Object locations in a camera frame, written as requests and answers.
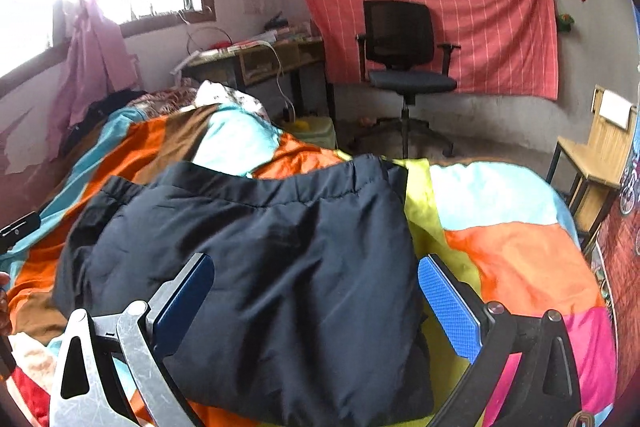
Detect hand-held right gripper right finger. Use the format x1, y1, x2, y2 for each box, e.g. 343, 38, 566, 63
417, 253, 583, 427

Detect fluffy red white blanket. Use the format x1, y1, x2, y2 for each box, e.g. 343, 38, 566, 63
0, 332, 66, 427

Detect wooden chair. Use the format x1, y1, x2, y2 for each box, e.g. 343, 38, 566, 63
545, 84, 638, 233

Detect white cloth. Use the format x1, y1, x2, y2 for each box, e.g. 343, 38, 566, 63
194, 79, 271, 122

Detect yellow-green plastic container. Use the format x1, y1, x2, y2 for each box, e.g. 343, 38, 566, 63
295, 116, 338, 152

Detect dark cloth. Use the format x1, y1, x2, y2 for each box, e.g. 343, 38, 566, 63
65, 89, 148, 148

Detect wooden desk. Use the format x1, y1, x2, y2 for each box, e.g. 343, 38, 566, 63
172, 36, 328, 118

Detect stack of books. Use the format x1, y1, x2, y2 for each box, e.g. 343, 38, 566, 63
262, 19, 321, 44

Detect white cable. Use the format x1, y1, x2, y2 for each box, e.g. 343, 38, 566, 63
260, 39, 301, 122

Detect brick print bicycle cloth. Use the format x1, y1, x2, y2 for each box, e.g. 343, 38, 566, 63
582, 142, 640, 388

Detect floral bedding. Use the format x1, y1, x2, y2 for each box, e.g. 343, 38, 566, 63
127, 79, 201, 115

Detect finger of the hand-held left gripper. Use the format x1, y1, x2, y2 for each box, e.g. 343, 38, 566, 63
0, 212, 42, 254

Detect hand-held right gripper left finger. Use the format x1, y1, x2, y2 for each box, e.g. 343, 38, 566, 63
49, 252, 216, 427

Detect dark navy padded jacket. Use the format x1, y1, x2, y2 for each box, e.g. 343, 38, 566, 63
52, 154, 436, 427

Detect pink hanging cloth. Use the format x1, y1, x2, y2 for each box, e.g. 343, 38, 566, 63
47, 0, 143, 148

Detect colourful patchwork blanket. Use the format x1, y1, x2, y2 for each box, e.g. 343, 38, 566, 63
0, 103, 618, 427

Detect red checked wall cloth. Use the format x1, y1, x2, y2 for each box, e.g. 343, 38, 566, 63
295, 0, 560, 100

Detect black office chair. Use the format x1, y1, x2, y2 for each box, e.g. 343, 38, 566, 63
350, 0, 461, 160

